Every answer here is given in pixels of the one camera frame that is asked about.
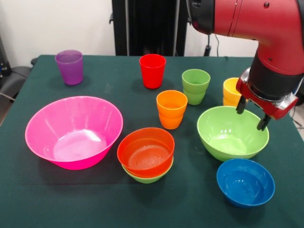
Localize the yellow cup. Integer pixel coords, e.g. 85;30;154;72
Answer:
222;77;243;107

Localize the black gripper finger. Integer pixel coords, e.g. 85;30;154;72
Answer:
256;113;272;132
235;94;248;115

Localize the black cable with plug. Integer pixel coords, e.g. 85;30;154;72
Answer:
204;33;212;57

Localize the orange cup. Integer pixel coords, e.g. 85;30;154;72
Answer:
156;90;189;130

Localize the green cup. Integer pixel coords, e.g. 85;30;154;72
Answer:
181;68;211;105

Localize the dark green tablecloth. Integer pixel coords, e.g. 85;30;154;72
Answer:
0;55;304;228

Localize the blue cable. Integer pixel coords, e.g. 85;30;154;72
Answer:
286;78;304;107

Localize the red bowl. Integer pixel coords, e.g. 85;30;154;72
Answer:
116;127;175;179

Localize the blue bowl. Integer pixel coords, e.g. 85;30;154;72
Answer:
216;158;276;209

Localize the purple cup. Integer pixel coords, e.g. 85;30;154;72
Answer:
54;49;84;86

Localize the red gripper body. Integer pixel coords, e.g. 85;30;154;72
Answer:
236;67;299;121

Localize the small green bowl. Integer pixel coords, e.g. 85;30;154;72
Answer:
121;158;174;184

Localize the red cup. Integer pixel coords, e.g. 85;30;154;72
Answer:
139;54;166;90

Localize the large green bowl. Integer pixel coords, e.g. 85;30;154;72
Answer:
197;105;270;162

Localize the black wheeled base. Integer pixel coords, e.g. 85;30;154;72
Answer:
273;61;304;97
0;66;32;99

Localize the thin black cable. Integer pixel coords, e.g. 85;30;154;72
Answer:
214;33;228;59

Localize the large pink bowl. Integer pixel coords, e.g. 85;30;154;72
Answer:
25;95;124;171

